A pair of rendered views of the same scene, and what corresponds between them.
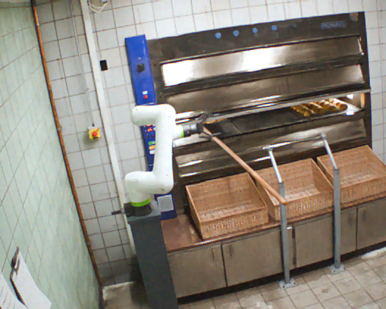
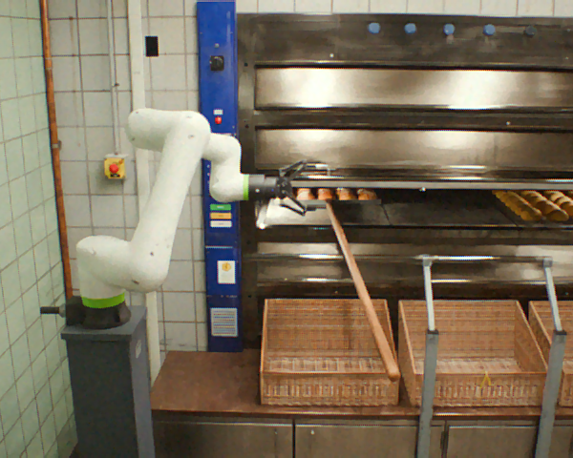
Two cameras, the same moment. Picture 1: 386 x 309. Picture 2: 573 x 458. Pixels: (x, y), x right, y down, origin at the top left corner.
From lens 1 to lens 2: 118 cm
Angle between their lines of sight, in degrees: 10
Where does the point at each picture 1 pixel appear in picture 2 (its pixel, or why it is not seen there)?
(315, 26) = not seen: outside the picture
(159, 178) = (133, 257)
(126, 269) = not seen: hidden behind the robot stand
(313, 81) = (551, 151)
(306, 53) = (548, 92)
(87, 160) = (98, 213)
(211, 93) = (343, 137)
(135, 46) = (213, 21)
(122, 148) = not seen: hidden behind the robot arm
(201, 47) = (337, 46)
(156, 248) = (115, 403)
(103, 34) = not seen: outside the picture
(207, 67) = (343, 87)
